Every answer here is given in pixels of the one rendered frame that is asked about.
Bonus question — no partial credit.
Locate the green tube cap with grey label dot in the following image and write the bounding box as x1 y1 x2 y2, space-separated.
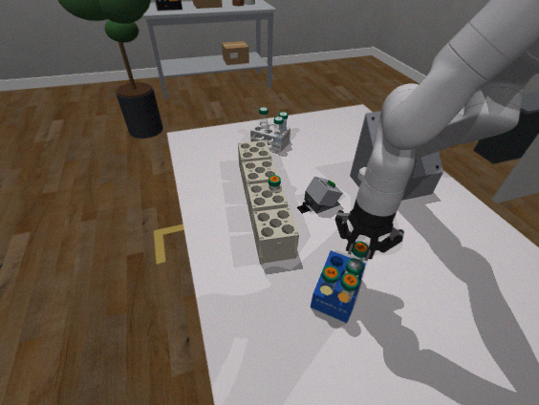
345 258 363 278

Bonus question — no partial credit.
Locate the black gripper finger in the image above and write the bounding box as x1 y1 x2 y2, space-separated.
365 227 404 261
335 210 365 255

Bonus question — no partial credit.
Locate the beige bucket adapter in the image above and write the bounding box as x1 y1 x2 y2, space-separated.
238 140 271 180
248 182 289 231
253 207 299 264
242 160 278 203

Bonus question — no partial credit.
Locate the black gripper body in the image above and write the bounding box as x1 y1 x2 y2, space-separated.
348 201 397 238

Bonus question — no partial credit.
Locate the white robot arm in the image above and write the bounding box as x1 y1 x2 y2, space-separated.
356 0 539 217

